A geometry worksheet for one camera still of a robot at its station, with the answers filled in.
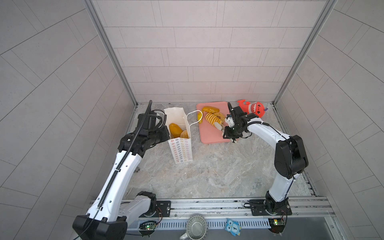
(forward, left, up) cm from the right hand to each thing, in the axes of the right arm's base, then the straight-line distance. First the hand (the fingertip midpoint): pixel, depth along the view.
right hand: (224, 135), depth 90 cm
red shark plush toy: (+20, -26, +1) cm, 33 cm away
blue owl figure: (-44, +3, -6) cm, 44 cm away
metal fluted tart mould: (-43, +19, -7) cm, 48 cm away
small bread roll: (0, +24, +4) cm, 25 cm away
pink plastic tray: (+6, +8, -6) cm, 12 cm away
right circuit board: (-44, -18, -9) cm, 49 cm away
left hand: (-6, +28, +18) cm, 34 cm away
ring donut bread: (+19, -1, -4) cm, 19 cm away
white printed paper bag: (+7, +28, +4) cm, 29 cm away
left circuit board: (-41, +40, -4) cm, 58 cm away
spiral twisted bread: (+14, +6, +1) cm, 15 cm away
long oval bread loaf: (+3, +30, +3) cm, 30 cm away
